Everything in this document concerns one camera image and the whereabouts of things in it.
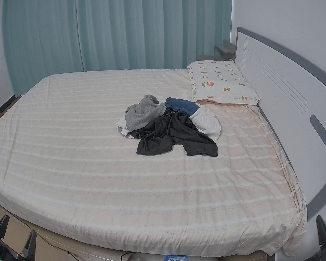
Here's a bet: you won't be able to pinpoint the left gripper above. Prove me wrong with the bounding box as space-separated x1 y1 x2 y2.
0 214 37 261

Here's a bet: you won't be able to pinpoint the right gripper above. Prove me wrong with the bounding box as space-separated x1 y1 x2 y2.
311 215 326 261

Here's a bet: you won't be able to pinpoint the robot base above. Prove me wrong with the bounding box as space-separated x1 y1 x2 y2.
129 252 192 261

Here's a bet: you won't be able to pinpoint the bed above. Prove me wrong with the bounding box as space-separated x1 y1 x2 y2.
0 26 326 258

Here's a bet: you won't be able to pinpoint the pile of clothes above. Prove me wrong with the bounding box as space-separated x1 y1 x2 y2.
116 94 222 157

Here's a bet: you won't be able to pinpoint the white printed pillow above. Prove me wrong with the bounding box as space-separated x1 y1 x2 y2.
187 59 261 105

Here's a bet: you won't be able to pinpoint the blue-green curtain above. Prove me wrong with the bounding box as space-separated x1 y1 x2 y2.
2 0 85 98
76 0 233 72

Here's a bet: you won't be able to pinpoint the grey bedside table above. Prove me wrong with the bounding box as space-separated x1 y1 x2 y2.
198 39 235 62

